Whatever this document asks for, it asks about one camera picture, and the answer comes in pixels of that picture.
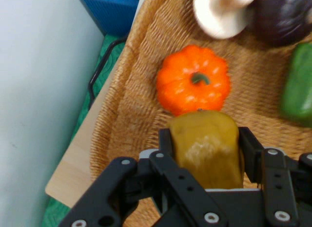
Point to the white toy mushroom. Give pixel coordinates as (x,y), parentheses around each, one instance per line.
(219,20)

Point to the orange toy pumpkin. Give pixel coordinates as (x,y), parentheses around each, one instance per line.
(185,90)

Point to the woven wicker basket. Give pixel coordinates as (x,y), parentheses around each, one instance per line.
(256,73)

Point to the wooden cutting board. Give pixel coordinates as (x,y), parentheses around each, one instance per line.
(75,168)

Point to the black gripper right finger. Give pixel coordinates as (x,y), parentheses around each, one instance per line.
(280,183)

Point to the teal foam mat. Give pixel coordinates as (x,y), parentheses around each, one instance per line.
(61,212)

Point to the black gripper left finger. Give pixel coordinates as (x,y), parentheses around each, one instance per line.
(170,178)

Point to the blue box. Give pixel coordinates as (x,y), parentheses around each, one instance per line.
(109,10)

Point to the yellow-brown toy potato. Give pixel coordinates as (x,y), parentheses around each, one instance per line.
(207,151)

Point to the dark purple toy onion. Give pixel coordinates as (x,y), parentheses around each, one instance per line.
(282,17)

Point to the green toy pepper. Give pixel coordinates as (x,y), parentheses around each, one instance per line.
(299,90)

